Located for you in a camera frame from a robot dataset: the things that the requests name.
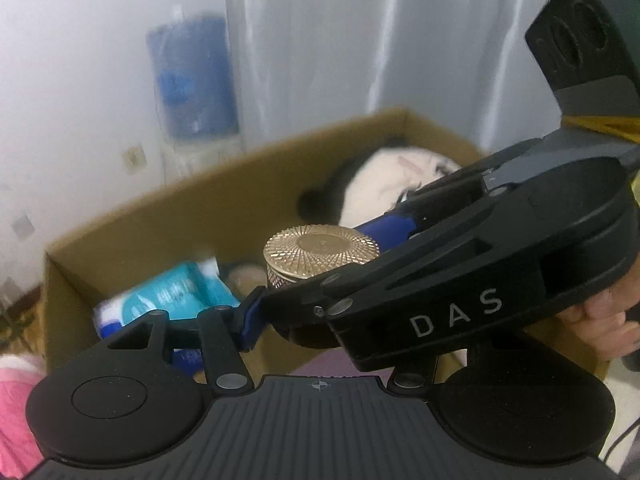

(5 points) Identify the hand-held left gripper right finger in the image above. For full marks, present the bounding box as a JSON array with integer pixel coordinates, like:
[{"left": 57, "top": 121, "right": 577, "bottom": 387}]
[{"left": 387, "top": 356, "right": 441, "bottom": 394}]

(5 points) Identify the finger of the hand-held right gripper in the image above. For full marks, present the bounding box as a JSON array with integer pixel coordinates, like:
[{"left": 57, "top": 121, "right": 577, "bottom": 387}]
[
  {"left": 259, "top": 194, "right": 532, "bottom": 329},
  {"left": 356, "top": 134, "right": 557, "bottom": 252}
]

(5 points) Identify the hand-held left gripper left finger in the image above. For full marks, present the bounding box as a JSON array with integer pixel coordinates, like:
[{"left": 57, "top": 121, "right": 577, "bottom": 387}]
[{"left": 97, "top": 286, "right": 267, "bottom": 397}]

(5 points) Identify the black and white plush toy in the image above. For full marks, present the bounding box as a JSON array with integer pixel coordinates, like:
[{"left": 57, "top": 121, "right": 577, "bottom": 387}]
[{"left": 297, "top": 146, "right": 464, "bottom": 229}]

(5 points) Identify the gold lid jar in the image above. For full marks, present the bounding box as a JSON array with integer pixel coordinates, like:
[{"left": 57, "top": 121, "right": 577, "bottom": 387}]
[{"left": 263, "top": 224, "right": 382, "bottom": 351}]

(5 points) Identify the blue wet wipes pack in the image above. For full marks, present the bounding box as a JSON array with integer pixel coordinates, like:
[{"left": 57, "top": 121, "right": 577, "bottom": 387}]
[{"left": 92, "top": 257, "right": 242, "bottom": 377}]

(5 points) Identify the brown cardboard box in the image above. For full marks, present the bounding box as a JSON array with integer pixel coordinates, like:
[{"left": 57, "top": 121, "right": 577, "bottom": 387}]
[{"left": 44, "top": 106, "right": 612, "bottom": 402}]

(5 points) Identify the person's right hand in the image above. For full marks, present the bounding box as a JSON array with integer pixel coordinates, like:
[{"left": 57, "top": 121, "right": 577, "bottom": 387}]
[{"left": 566, "top": 264, "right": 640, "bottom": 362}]

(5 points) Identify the white water dispenser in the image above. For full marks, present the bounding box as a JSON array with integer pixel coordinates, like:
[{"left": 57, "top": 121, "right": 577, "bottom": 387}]
[{"left": 164, "top": 132, "right": 247, "bottom": 178}]

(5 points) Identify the white satin curtain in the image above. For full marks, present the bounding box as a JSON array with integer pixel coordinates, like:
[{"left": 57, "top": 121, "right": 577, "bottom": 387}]
[{"left": 222, "top": 0, "right": 576, "bottom": 158}]

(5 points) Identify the blue water bottle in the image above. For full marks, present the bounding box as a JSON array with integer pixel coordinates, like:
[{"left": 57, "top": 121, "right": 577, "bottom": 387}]
[{"left": 146, "top": 10, "right": 242, "bottom": 142}]

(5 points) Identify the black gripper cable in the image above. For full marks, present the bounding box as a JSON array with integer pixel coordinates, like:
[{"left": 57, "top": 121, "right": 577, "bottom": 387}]
[{"left": 600, "top": 422, "right": 640, "bottom": 472}]

